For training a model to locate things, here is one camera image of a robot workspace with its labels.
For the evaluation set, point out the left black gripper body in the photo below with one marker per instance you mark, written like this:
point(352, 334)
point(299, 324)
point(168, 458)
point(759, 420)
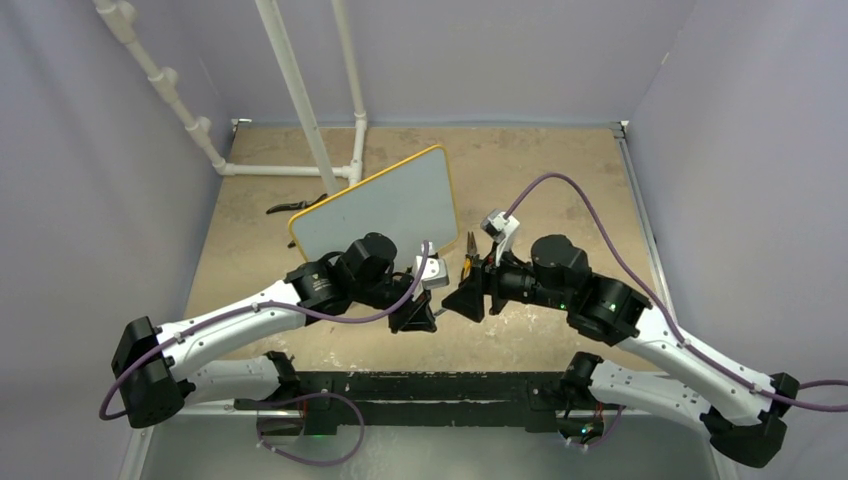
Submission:
point(392, 289)

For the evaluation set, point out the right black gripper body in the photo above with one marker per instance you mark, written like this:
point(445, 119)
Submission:
point(508, 281)

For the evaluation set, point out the yellow framed whiteboard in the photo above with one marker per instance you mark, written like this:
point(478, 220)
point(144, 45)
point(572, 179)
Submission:
point(409, 202)

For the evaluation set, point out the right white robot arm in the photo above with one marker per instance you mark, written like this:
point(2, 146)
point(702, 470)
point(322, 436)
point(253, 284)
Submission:
point(730, 404)

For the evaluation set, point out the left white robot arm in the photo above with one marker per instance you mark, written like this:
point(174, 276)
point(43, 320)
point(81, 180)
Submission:
point(160, 369)

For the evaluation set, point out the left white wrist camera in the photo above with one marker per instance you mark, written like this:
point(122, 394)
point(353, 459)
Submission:
point(430, 271)

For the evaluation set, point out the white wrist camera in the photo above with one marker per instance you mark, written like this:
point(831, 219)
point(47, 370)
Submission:
point(430, 271)
point(502, 229)

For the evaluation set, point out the yellow handled pliers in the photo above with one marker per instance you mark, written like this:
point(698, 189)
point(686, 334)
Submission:
point(470, 254)

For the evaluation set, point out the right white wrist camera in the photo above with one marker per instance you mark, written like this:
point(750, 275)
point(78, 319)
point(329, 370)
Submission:
point(502, 229)

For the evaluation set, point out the black grey wire stripper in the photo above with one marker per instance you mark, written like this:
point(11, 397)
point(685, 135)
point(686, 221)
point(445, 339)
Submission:
point(295, 206)

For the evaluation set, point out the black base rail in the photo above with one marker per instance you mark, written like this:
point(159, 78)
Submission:
point(533, 401)

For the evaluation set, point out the aluminium frame rail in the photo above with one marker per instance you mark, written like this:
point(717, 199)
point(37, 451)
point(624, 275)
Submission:
point(618, 130)

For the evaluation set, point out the white pvc pipe frame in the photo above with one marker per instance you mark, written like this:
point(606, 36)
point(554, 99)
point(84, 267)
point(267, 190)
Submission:
point(120, 16)

